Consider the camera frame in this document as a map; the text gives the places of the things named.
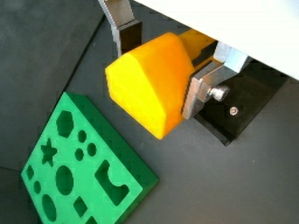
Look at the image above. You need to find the green shape sorter block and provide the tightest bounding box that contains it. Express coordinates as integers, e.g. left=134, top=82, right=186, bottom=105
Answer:
left=21, top=93, right=159, bottom=224

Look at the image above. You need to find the black curved fixture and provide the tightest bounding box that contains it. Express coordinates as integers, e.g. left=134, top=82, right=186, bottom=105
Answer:
left=195, top=60, right=287, bottom=145

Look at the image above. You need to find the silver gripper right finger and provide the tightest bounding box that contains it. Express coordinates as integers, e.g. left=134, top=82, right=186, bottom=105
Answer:
left=182, top=42, right=252, bottom=119

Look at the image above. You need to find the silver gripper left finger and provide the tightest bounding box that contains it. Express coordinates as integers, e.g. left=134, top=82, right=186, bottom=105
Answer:
left=98, top=0, right=143, bottom=56

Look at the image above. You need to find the yellow three prong object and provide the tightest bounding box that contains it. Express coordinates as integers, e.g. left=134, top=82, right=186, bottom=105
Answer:
left=106, top=30, right=215, bottom=139

